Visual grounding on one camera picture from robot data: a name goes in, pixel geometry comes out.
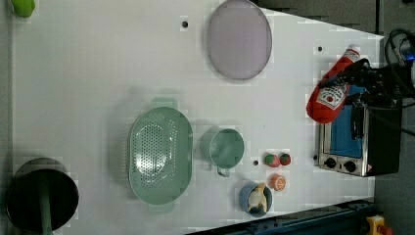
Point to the green cylindrical object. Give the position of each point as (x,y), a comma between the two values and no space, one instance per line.
(23,8)

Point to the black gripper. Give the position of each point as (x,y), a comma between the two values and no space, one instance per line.
(384,87)

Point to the red ketchup bottle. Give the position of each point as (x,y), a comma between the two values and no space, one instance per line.
(326,103)

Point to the green metal mug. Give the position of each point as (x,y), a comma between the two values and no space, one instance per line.
(223,148)

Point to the round lilac plate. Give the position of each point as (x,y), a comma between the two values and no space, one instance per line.
(239,39)

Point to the green oval strainer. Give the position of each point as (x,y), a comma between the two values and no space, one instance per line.
(160,155)

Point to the large toy strawberry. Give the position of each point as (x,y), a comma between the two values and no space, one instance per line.
(272,160)

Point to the small toy strawberry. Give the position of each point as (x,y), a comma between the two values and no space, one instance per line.
(285,159)

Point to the toy orange half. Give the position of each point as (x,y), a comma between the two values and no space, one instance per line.
(278,182)

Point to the blue bowl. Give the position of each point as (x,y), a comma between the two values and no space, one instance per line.
(244,200)

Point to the yellow red clamp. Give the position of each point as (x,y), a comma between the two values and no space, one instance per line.
(377,226)

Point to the peeled toy banana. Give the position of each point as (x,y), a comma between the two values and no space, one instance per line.
(257,198)

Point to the silver toaster oven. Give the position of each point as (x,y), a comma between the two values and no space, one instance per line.
(361,142)

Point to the black pot with green handle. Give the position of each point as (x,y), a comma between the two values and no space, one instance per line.
(43,197)

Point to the blue metal frame rail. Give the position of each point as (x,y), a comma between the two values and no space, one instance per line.
(340,219)

